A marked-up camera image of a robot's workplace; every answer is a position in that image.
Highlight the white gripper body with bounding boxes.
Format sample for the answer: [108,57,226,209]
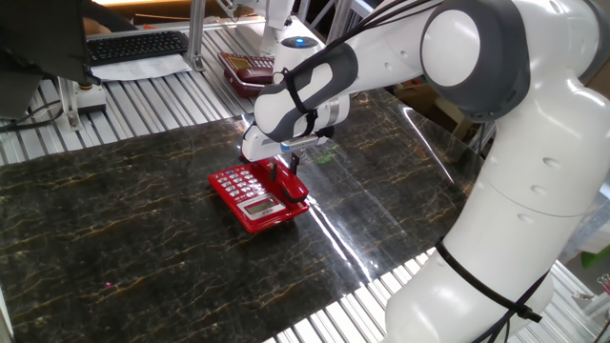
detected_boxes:
[240,122,285,163]

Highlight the red telephone handset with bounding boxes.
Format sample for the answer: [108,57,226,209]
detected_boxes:
[247,158,310,205]

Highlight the red telephone base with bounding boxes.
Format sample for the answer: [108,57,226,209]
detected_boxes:
[208,161,310,234]

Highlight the dark red desk telephone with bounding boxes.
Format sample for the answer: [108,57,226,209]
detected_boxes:
[217,50,276,99]

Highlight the white paper sheet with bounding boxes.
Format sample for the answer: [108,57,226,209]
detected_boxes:
[90,53,193,82]

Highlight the dark marble pattern mat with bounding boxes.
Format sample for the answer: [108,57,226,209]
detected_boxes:
[0,88,485,343]

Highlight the cardboard box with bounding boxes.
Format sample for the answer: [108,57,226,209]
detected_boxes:
[395,78,480,140]

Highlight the black computer keyboard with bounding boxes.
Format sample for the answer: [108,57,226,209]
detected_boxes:
[86,30,190,67]

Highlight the black computer monitor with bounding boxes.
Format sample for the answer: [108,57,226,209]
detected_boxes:
[0,0,102,120]

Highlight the green object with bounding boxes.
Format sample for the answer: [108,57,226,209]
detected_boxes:
[580,247,610,270]

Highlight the silver blue gripper camera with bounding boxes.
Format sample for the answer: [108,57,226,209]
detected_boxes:
[279,134,319,153]

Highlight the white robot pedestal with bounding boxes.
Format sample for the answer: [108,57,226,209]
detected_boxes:
[235,0,325,57]

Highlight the aluminium post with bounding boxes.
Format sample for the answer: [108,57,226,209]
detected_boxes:
[327,0,355,45]
[185,0,207,72]

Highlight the aluminium frame rail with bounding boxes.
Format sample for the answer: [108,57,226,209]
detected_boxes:
[469,121,497,154]

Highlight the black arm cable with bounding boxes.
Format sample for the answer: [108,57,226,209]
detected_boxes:
[436,241,549,343]

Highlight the black floor cables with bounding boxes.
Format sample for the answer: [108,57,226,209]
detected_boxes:
[0,99,66,133]

